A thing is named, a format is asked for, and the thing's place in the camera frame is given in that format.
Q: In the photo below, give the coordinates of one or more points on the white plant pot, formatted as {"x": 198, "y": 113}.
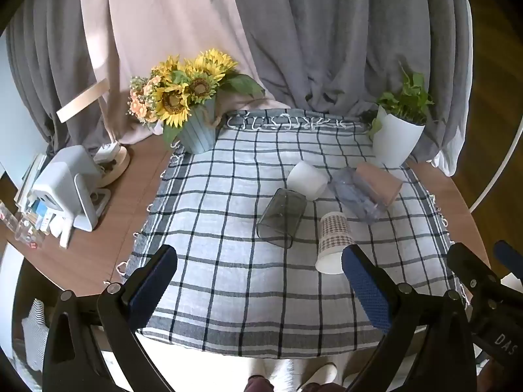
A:
{"x": 396, "y": 139}

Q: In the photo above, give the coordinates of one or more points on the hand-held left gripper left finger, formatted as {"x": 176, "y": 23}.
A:
{"x": 153, "y": 290}

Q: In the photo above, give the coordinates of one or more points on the white hoop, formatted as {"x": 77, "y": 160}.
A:
{"x": 496, "y": 171}

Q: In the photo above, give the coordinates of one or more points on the striped cloth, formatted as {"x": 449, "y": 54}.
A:
{"x": 34, "y": 335}

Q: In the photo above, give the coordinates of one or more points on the grey translucent cup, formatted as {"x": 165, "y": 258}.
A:
{"x": 282, "y": 218}

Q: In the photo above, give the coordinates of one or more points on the sunflower bouquet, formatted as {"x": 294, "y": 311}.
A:
{"x": 179, "y": 94}

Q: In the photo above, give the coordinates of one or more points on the blue ribbed vase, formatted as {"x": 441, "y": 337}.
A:
{"x": 198, "y": 134}

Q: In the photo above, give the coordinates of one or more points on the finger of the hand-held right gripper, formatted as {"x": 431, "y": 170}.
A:
{"x": 508, "y": 253}
{"x": 470, "y": 265}

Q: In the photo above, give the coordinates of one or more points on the white slipper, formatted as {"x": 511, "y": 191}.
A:
{"x": 320, "y": 373}

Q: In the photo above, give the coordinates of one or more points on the patterned paper cup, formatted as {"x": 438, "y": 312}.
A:
{"x": 333, "y": 241}

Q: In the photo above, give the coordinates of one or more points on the round wooden base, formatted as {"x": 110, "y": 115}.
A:
{"x": 118, "y": 167}

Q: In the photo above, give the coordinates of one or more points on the grey curtain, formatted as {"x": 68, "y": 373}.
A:
{"x": 347, "y": 36}
{"x": 53, "y": 57}

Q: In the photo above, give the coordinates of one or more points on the checkered tablecloth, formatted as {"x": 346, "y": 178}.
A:
{"x": 229, "y": 277}

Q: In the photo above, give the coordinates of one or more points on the clear plastic container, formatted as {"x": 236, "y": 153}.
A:
{"x": 24, "y": 228}

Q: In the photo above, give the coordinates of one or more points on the white power adapter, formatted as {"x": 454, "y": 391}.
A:
{"x": 107, "y": 152}

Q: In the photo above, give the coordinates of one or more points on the pink curtain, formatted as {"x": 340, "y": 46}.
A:
{"x": 163, "y": 16}

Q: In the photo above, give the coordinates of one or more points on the pink cup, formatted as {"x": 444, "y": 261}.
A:
{"x": 380, "y": 183}

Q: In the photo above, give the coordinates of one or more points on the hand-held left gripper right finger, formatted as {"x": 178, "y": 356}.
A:
{"x": 365, "y": 290}

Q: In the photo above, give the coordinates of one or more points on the clear bluish plastic cup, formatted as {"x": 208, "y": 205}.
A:
{"x": 355, "y": 200}

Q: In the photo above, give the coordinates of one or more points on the green leafy plant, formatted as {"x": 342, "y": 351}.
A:
{"x": 404, "y": 98}

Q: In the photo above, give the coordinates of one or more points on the white flat strip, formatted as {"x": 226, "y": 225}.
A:
{"x": 81, "y": 100}

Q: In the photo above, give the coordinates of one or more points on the stack of books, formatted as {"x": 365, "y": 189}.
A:
{"x": 30, "y": 183}

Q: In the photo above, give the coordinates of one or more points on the white desktop device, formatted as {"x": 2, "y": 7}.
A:
{"x": 61, "y": 183}

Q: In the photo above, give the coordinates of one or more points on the white cup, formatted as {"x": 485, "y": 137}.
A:
{"x": 306, "y": 179}

